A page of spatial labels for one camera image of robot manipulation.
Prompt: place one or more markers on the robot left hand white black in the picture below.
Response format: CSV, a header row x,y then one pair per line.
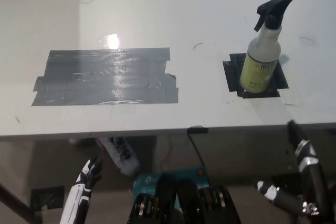
x,y
78,195

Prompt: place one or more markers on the black floor tape mark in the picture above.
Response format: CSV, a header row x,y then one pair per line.
x,y
286,182
47,197

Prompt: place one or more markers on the black tape square marker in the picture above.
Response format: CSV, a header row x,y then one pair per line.
x,y
232,75

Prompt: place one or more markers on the spray bottle with black trigger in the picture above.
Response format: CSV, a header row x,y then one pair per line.
x,y
258,58

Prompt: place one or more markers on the black robot legs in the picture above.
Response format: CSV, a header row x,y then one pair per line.
x,y
186,203

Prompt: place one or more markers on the grey duct tape patch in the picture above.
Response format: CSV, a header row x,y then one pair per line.
x,y
105,79

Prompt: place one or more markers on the white sneaker with black laces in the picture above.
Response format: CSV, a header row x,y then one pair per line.
x,y
124,155

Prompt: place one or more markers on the black table leg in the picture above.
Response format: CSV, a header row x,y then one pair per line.
x,y
23,207

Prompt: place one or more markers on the robot right hand white black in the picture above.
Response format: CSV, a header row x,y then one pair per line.
x,y
313,187

